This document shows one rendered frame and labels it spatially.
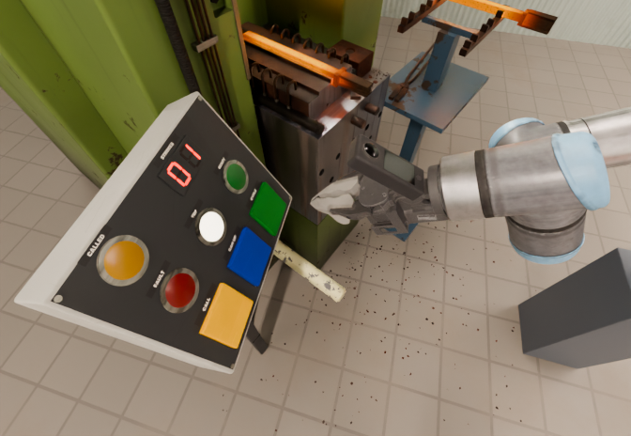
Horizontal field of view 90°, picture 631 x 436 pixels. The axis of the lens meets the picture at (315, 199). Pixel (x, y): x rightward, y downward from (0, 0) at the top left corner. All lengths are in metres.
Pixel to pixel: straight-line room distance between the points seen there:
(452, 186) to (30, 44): 1.01
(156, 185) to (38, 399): 1.50
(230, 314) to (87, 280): 0.20
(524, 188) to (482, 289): 1.38
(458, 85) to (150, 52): 1.09
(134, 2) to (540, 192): 0.64
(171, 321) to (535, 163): 0.48
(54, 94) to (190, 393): 1.17
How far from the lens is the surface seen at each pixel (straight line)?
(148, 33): 0.68
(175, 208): 0.47
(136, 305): 0.44
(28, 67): 1.11
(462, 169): 0.43
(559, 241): 0.52
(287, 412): 1.50
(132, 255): 0.43
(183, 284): 0.47
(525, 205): 0.44
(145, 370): 1.67
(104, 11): 0.65
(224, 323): 0.52
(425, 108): 1.25
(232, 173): 0.54
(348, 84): 0.90
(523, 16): 1.30
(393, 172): 0.42
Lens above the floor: 1.50
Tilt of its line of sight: 55 degrees down
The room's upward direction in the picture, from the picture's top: straight up
